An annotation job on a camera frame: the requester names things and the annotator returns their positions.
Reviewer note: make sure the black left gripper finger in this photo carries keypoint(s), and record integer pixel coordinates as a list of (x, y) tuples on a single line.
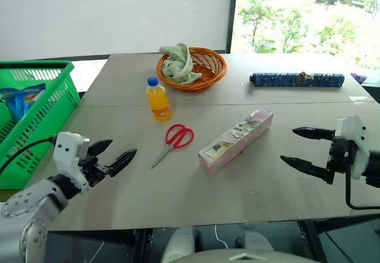
[(123, 162), (101, 148)]

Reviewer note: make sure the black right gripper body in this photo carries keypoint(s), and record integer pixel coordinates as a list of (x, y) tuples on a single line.
[(341, 156)]

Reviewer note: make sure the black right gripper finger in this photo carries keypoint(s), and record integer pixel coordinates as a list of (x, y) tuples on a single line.
[(314, 133), (308, 168)]

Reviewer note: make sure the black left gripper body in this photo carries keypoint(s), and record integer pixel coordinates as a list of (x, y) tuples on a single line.
[(92, 169)]

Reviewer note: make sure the green plastic shopping basket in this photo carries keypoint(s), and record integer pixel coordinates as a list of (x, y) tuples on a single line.
[(44, 117)]

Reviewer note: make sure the orange wicker basket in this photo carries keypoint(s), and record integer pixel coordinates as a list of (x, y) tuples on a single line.
[(207, 67)]

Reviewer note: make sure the blue patterned roll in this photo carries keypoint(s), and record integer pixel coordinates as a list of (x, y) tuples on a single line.
[(279, 80)]

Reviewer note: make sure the orange soda bottle blue cap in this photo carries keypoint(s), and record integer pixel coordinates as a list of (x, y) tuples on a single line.
[(158, 102)]

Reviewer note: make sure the pink long cardboard box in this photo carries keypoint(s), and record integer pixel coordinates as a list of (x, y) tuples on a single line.
[(237, 139)]

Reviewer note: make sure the blue snack bag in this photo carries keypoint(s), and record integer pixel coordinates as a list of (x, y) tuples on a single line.
[(5, 95), (28, 101)]

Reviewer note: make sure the pale grey cylinder shape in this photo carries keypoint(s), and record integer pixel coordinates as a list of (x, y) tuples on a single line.
[(179, 245)]

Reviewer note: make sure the grey rounded robot body shape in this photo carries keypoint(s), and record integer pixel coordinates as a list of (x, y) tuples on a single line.
[(255, 255)]

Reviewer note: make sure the pale green towel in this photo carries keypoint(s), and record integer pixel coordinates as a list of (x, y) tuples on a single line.
[(179, 64)]

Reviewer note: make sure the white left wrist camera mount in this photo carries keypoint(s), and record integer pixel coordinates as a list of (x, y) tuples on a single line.
[(69, 151)]

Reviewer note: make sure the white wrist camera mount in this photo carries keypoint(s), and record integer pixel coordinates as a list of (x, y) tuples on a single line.
[(353, 129), (69, 151)]

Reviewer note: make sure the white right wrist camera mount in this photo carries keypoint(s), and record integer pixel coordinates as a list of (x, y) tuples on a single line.
[(353, 129)]

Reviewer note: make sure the black table leg frame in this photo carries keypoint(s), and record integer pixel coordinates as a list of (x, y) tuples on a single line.
[(144, 245), (313, 242)]

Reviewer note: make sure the dark window frame post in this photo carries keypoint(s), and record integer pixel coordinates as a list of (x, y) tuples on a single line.
[(232, 13)]

